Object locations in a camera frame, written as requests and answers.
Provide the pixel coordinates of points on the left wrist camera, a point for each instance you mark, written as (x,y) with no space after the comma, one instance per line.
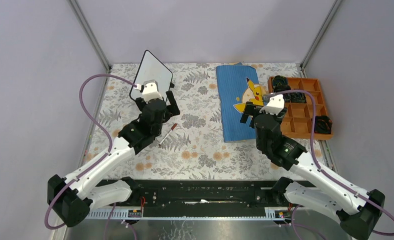
(150,91)

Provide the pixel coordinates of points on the blue Pikachu cloth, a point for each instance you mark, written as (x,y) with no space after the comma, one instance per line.
(237,84)

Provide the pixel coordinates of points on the rolled dark tie top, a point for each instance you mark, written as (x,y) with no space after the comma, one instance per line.
(279,80)

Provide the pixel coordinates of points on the red-capped whiteboard marker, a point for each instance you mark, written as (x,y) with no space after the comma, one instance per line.
(166,136)

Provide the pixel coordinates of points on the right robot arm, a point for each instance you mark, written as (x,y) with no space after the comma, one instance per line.
(354,208)

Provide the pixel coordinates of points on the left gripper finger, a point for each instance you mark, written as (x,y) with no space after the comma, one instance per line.
(173,106)
(141,103)

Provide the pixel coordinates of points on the floral patterned table mat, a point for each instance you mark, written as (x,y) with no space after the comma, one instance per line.
(195,150)

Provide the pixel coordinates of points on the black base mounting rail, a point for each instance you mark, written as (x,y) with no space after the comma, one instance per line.
(204,196)

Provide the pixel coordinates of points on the rolled dark tie small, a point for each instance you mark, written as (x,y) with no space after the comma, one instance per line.
(298,96)

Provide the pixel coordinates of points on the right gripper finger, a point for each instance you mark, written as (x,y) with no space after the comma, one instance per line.
(283,112)
(248,111)

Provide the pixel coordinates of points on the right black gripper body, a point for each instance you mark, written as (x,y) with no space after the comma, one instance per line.
(275,117)

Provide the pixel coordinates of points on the small black-framed whiteboard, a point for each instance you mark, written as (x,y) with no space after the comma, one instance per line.
(151,68)

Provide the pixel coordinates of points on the white slotted cable duct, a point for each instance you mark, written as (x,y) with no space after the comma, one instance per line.
(247,214)

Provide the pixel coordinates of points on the left aluminium frame post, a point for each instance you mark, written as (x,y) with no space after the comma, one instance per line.
(83,22)

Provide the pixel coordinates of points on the rolled dark tie lower right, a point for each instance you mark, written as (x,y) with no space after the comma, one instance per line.
(323,125)

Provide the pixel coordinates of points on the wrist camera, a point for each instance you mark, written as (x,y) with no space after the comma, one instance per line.
(274,104)
(150,91)

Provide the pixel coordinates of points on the aluminium frame post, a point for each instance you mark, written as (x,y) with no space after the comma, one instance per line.
(83,22)
(323,29)

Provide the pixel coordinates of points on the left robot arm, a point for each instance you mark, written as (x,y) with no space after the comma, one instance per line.
(72,197)

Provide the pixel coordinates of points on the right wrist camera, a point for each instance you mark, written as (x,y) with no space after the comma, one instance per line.
(274,104)

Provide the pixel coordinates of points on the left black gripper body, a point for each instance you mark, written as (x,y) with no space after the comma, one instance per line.
(167,115)

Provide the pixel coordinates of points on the rolled dark tie middle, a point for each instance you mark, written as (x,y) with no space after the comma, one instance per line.
(282,88)

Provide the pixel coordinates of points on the right aluminium frame post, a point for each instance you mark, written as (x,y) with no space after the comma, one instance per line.
(323,29)

